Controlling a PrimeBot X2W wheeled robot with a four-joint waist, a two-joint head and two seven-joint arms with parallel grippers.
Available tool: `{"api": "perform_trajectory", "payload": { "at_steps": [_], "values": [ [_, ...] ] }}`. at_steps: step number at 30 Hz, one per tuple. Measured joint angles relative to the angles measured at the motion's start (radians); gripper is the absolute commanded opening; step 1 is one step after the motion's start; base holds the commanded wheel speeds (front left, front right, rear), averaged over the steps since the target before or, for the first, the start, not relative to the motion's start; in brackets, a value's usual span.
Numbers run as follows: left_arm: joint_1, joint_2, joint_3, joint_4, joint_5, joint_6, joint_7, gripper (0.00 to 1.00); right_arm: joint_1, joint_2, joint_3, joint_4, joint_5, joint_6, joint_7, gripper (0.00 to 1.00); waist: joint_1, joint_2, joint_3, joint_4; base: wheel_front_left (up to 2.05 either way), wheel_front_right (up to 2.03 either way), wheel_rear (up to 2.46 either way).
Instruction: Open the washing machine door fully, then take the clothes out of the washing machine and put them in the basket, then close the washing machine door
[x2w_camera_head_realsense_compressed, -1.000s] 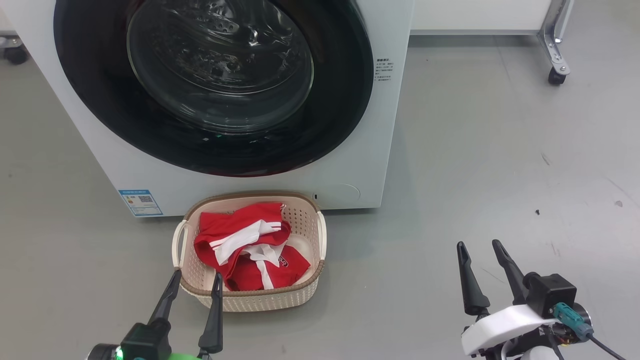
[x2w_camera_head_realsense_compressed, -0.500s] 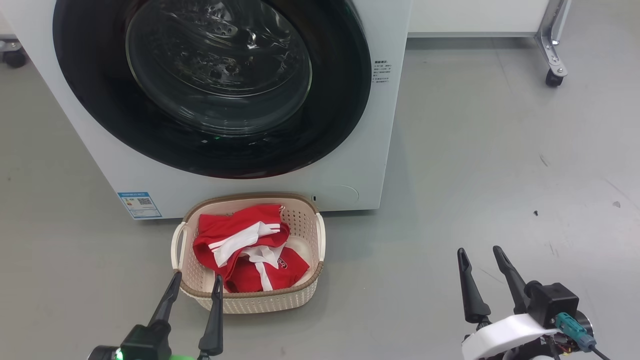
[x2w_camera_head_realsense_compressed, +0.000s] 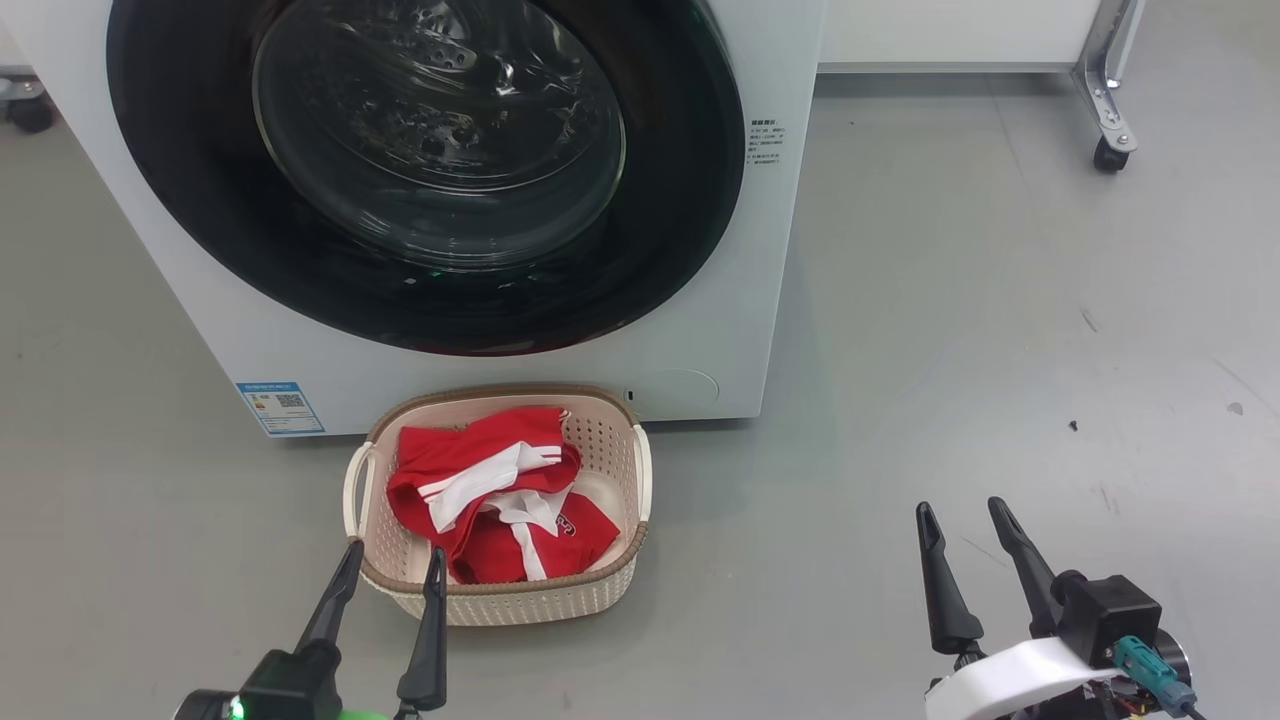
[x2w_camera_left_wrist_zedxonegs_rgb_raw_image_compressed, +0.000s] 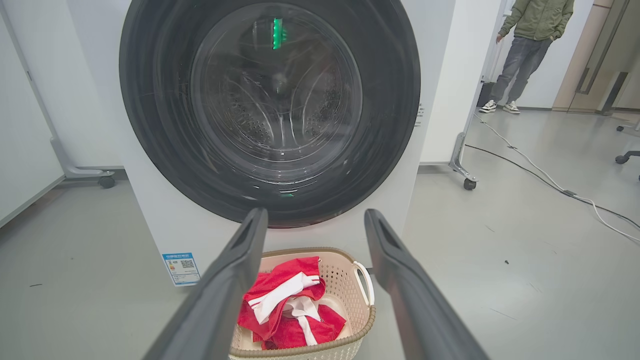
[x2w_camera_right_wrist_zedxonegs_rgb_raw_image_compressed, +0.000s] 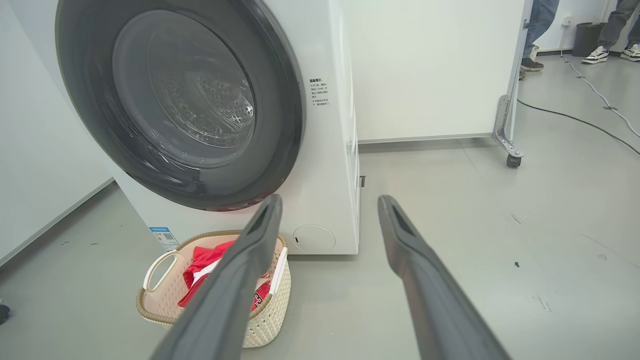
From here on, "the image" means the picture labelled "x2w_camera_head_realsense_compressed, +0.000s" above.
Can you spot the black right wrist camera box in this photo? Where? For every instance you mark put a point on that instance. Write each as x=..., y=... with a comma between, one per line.
x=1108, y=620

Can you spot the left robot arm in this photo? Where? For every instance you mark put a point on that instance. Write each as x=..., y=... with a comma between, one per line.
x=205, y=705

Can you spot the black caster wheel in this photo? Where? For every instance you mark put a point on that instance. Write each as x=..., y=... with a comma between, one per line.
x=1110, y=155

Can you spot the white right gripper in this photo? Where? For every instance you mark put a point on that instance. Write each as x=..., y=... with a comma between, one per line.
x=1005, y=685

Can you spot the white front-load washing machine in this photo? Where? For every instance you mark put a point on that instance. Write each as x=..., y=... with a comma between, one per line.
x=770, y=300

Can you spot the round white filter cover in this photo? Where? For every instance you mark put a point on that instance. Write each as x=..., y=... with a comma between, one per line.
x=685, y=390

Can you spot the cream perforated laundry basket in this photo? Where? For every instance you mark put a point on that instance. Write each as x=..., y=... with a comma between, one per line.
x=610, y=440

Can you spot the silver metal cabinet leg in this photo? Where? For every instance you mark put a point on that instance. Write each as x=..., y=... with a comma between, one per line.
x=1103, y=80

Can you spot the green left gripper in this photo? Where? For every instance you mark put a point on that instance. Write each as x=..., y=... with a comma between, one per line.
x=365, y=714

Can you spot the round black glass washer door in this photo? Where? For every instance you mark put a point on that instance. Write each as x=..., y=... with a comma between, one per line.
x=680, y=230

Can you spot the red and white garment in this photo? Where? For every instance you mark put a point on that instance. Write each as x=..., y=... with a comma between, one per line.
x=480, y=450

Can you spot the blue energy label sticker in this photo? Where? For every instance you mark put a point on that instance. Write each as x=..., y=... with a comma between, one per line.
x=282, y=408

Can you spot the black caster with metal bracket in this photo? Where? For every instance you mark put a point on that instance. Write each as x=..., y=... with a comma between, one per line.
x=30, y=112

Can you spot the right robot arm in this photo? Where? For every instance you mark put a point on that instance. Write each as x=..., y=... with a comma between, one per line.
x=1176, y=655

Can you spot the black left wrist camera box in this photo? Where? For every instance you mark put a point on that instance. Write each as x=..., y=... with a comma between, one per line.
x=290, y=685

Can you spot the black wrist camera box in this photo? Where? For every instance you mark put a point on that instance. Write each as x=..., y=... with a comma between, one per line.
x=1108, y=620
x=290, y=685

